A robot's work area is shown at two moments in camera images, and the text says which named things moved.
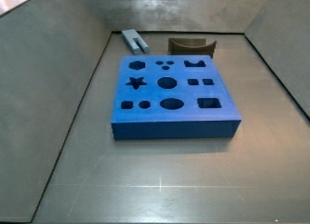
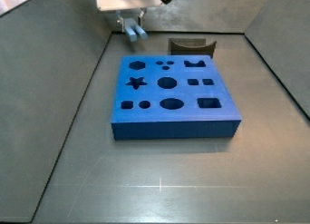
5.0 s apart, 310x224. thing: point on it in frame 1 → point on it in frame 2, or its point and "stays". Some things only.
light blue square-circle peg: [130, 34] → [134, 29]
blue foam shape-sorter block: [173, 97] stays
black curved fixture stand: [190, 46] stays
